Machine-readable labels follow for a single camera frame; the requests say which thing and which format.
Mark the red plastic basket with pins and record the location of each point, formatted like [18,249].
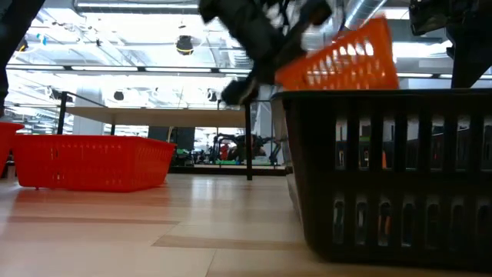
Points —
[92,165]
[5,146]

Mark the black aluminium table frame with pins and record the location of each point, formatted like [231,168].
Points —
[215,171]

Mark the silver slanted air duct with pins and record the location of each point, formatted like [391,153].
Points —
[361,11]

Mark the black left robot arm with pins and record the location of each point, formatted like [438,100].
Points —
[15,38]

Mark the black ceiling-hung device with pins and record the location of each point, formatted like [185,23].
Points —
[185,45]

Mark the black background panel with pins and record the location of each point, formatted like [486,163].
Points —
[171,138]

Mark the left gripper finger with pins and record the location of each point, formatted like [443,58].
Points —
[311,25]
[240,92]

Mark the wooden shelf with black legs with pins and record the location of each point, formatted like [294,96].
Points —
[153,117]

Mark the black plastic basket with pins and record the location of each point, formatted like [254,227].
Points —
[315,134]

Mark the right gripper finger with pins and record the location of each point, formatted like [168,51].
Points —
[426,15]

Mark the silver ribbed air duct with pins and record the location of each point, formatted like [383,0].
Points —
[238,59]

